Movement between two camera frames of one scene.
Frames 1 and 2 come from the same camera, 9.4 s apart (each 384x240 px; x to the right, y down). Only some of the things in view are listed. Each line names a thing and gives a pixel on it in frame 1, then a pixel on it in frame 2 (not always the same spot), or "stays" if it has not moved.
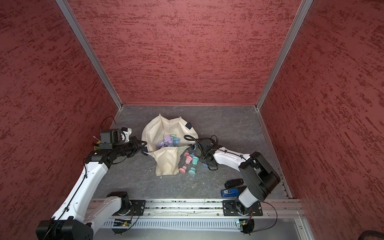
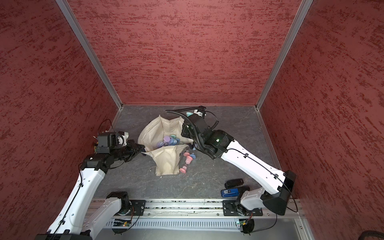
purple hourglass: [167, 138] stays
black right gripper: [202, 158] to [185, 130]
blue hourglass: [176, 141] stays
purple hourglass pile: [160, 144] stays
